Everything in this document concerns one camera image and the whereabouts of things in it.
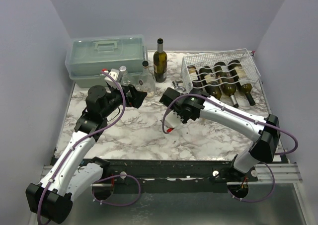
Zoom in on olive bottle silver cap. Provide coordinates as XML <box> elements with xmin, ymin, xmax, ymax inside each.
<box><xmin>213</xmin><ymin>62</ymin><xmax>239</xmax><ymax>108</ymax></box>

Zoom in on dark green bottle black neck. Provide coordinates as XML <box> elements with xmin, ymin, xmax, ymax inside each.
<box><xmin>199</xmin><ymin>66</ymin><xmax>222</xmax><ymax>100</ymax></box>

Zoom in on green plastic toolbox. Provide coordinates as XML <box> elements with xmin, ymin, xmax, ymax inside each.
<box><xmin>65</xmin><ymin>35</ymin><xmax>148</xmax><ymax>88</ymax></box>

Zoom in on white wire wine rack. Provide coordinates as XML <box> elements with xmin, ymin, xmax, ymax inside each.
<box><xmin>180</xmin><ymin>49</ymin><xmax>260</xmax><ymax>93</ymax></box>

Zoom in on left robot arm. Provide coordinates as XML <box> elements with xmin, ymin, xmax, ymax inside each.
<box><xmin>26</xmin><ymin>83</ymin><xmax>147</xmax><ymax>224</ymax></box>

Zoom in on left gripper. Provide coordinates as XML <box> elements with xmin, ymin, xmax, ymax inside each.
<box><xmin>101</xmin><ymin>82</ymin><xmax>147</xmax><ymax>118</ymax></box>

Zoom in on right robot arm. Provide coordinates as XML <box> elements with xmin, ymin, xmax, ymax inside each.
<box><xmin>159</xmin><ymin>87</ymin><xmax>280</xmax><ymax>181</ymax></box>

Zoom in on clear bottle dark label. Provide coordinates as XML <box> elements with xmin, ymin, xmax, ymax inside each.
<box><xmin>119</xmin><ymin>66</ymin><xmax>136</xmax><ymax>87</ymax></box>

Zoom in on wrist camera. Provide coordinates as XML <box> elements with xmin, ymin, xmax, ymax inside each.
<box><xmin>162</xmin><ymin>110</ymin><xmax>183</xmax><ymax>134</ymax></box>
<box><xmin>101</xmin><ymin>69</ymin><xmax>123</xmax><ymax>88</ymax></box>

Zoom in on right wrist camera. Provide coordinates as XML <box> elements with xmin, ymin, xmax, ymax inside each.
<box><xmin>162</xmin><ymin>110</ymin><xmax>183</xmax><ymax>134</ymax></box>

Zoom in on clear glass wine bottle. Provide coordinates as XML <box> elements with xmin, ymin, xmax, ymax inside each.
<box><xmin>139</xmin><ymin>61</ymin><xmax>156</xmax><ymax>98</ymax></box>

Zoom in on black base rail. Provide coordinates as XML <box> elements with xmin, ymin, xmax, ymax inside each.
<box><xmin>80</xmin><ymin>157</ymin><xmax>260</xmax><ymax>195</ymax></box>

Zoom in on red bottle gold foil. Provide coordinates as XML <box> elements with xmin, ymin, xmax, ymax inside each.
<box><xmin>187</xmin><ymin>65</ymin><xmax>202</xmax><ymax>88</ymax></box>

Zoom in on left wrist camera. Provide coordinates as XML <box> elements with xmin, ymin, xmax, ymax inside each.
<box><xmin>101</xmin><ymin>69</ymin><xmax>123</xmax><ymax>88</ymax></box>

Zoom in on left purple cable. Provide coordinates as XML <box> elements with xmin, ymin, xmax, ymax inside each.
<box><xmin>36</xmin><ymin>71</ymin><xmax>142</xmax><ymax>225</ymax></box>

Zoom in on dark green brown-label wine bottle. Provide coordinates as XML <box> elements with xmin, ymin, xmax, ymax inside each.
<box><xmin>153</xmin><ymin>38</ymin><xmax>167</xmax><ymax>82</ymax></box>

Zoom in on green bottle black cap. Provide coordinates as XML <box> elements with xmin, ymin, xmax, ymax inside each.
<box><xmin>228</xmin><ymin>60</ymin><xmax>255</xmax><ymax>106</ymax></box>

